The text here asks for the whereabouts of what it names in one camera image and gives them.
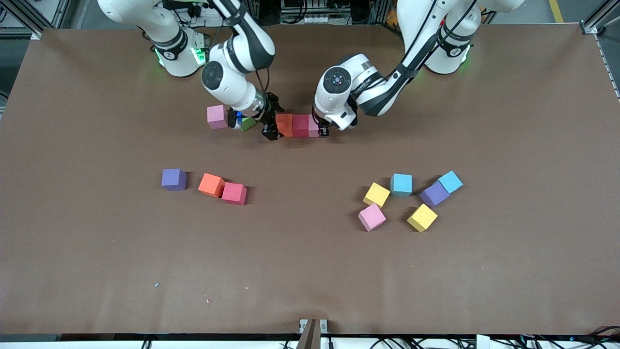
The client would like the yellow foam cube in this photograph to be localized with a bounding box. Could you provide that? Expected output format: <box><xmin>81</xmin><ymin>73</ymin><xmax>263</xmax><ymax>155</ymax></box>
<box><xmin>406</xmin><ymin>203</ymin><xmax>438</xmax><ymax>233</ymax></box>
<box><xmin>363</xmin><ymin>182</ymin><xmax>391</xmax><ymax>208</ymax></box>

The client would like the cyan foam cube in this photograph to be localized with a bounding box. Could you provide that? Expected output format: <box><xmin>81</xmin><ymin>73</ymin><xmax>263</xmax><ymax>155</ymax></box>
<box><xmin>390</xmin><ymin>174</ymin><xmax>413</xmax><ymax>197</ymax></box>
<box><xmin>437</xmin><ymin>170</ymin><xmax>464</xmax><ymax>194</ymax></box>

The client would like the purple foam cube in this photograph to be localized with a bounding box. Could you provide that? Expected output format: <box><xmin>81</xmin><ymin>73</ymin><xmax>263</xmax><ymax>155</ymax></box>
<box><xmin>161</xmin><ymin>168</ymin><xmax>187</xmax><ymax>191</ymax></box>
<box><xmin>419</xmin><ymin>181</ymin><xmax>450</xmax><ymax>208</ymax></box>

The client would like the white power strip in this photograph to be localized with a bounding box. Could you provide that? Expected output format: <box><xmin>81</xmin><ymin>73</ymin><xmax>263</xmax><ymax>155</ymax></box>
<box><xmin>186</xmin><ymin>1</ymin><xmax>217</xmax><ymax>27</ymax></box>

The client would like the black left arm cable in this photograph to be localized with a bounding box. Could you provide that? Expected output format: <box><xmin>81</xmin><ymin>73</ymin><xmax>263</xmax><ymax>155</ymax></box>
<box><xmin>385</xmin><ymin>0</ymin><xmax>480</xmax><ymax>80</ymax></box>

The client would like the metal table edge bracket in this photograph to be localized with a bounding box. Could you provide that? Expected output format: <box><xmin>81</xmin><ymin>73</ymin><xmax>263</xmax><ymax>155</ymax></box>
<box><xmin>299</xmin><ymin>318</ymin><xmax>328</xmax><ymax>349</ymax></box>

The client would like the aluminium frame post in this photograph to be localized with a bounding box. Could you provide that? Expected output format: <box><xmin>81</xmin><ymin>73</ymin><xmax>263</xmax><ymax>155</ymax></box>
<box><xmin>580</xmin><ymin>0</ymin><xmax>620</xmax><ymax>37</ymax></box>
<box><xmin>0</xmin><ymin>0</ymin><xmax>73</xmax><ymax>39</ymax></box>

